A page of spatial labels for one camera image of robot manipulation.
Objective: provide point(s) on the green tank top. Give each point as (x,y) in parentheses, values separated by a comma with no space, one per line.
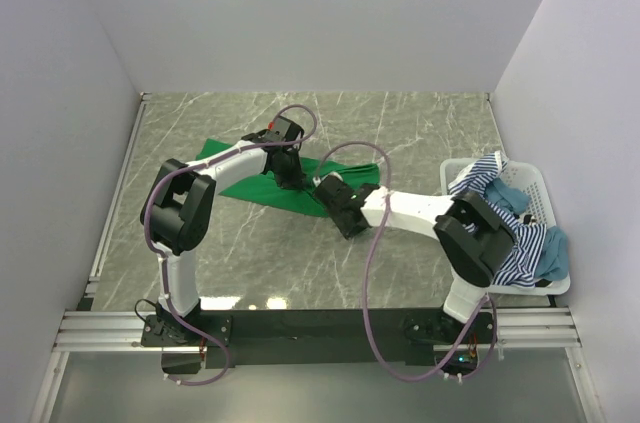
(263,189)

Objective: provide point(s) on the aluminium rail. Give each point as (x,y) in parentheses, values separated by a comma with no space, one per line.
(518,328)
(106,234)

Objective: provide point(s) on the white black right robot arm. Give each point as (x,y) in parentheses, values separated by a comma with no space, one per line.
(475,239)

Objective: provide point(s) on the aluminium left side rail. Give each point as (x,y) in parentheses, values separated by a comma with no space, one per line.
(106,234)

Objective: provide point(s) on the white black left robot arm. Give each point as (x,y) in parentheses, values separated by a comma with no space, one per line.
(177,212)

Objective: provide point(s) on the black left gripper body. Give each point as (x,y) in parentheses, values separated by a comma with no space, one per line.
(291,172)

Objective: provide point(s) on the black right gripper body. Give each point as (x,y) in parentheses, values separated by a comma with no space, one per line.
(347,231)

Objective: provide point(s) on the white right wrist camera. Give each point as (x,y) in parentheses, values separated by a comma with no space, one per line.
(317,180)

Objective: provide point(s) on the aluminium front rail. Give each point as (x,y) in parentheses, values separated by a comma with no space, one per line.
(518,328)

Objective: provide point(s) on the teal blue tank top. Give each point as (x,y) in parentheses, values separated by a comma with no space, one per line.
(540,255)

